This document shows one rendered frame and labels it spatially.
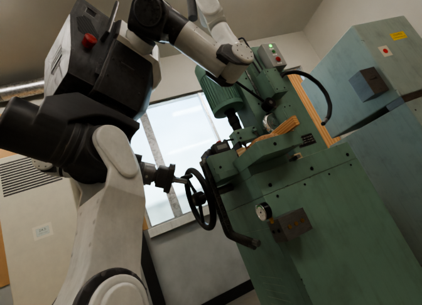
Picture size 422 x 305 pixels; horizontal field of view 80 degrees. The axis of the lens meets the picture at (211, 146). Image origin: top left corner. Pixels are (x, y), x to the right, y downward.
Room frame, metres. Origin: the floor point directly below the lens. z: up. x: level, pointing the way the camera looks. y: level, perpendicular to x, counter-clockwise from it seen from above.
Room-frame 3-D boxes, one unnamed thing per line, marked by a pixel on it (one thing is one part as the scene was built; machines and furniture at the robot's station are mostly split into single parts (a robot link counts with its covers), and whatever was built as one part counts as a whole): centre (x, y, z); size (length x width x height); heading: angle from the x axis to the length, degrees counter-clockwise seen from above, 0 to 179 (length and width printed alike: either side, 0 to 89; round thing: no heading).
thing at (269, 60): (1.29, -0.52, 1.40); 0.10 x 0.06 x 0.16; 116
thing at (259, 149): (1.21, -0.08, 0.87); 0.61 x 0.30 x 0.06; 26
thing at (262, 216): (0.95, -0.09, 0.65); 0.06 x 0.04 x 0.08; 26
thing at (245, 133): (1.29, -0.19, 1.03); 0.14 x 0.07 x 0.09; 116
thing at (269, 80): (1.24, -0.43, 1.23); 0.09 x 0.08 x 0.15; 116
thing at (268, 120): (1.22, -0.34, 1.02); 0.12 x 0.03 x 0.12; 116
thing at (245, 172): (1.25, -0.11, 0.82); 0.40 x 0.21 x 0.04; 26
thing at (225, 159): (1.17, -0.01, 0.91); 0.15 x 0.14 x 0.09; 26
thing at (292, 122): (1.21, -0.20, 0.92); 0.62 x 0.02 x 0.04; 26
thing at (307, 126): (1.41, -0.43, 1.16); 0.22 x 0.22 x 0.72; 26
